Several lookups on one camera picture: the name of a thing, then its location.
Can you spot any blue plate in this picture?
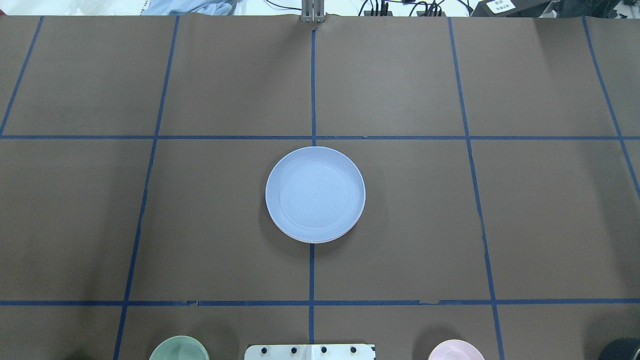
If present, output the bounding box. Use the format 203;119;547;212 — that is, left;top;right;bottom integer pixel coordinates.
264;146;367;244

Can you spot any pink bowl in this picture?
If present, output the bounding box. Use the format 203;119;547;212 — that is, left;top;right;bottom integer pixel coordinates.
427;339;485;360

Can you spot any green bowl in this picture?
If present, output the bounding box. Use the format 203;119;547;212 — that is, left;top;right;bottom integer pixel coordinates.
148;335;210;360

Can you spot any light blue cloth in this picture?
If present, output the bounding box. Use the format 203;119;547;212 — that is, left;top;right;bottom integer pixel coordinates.
141;0;239;16

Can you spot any dark blue pot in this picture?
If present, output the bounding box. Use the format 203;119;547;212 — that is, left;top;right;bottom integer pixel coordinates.
598;338;640;360

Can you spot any aluminium frame post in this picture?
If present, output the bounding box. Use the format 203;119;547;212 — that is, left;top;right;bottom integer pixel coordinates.
301;0;326;23

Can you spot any white camera stand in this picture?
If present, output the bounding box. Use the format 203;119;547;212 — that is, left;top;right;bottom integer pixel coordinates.
244;343;377;360

